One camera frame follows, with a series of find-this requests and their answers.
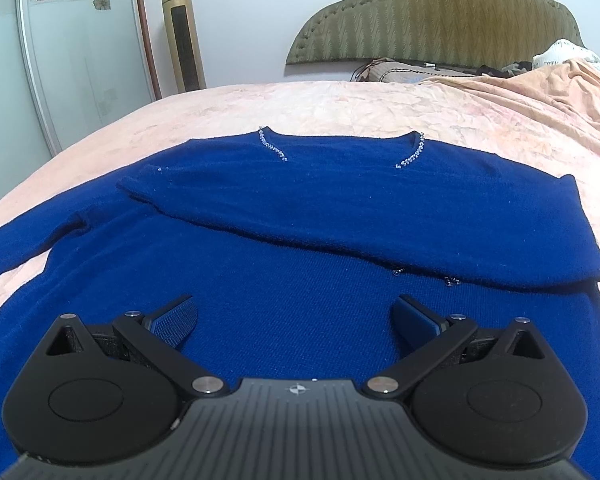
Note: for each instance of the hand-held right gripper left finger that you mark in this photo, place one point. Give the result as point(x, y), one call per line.
point(174, 324)

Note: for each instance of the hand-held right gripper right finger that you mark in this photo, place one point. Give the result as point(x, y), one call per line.
point(414, 321)

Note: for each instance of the blue knit sweater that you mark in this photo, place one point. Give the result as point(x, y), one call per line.
point(300, 220)

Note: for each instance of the pink floral bed blanket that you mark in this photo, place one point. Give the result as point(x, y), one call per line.
point(330, 107)

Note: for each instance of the brown patterned pillow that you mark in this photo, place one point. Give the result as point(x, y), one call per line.
point(400, 71)

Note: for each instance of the dark crumpled clothing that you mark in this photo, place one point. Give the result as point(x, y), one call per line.
point(510, 70)

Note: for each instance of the orange quilt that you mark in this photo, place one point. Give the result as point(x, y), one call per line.
point(555, 90)

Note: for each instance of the gold tower fan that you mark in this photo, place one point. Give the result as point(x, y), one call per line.
point(184, 35)

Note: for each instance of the brown wooden door trim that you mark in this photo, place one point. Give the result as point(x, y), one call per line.
point(147, 35)

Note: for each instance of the white flower-print wardrobe door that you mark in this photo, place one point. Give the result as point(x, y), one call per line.
point(65, 50)

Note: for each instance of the olive green padded headboard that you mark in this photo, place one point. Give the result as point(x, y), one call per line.
point(430, 15)

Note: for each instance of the white printed cloth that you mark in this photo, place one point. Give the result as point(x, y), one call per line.
point(565, 52)

